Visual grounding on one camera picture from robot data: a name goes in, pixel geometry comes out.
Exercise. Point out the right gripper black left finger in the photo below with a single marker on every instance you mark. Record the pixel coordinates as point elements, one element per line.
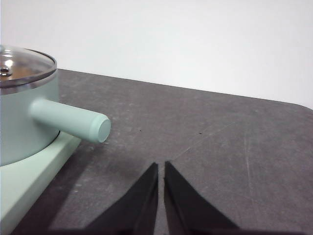
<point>137,208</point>

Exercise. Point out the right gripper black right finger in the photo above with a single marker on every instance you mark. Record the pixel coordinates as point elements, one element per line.
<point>185,208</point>

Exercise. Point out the glass pot lid green knob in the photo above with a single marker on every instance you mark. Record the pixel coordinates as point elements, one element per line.
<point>22,66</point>

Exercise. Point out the mint green cooker base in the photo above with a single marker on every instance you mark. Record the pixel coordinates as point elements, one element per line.
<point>27,176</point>

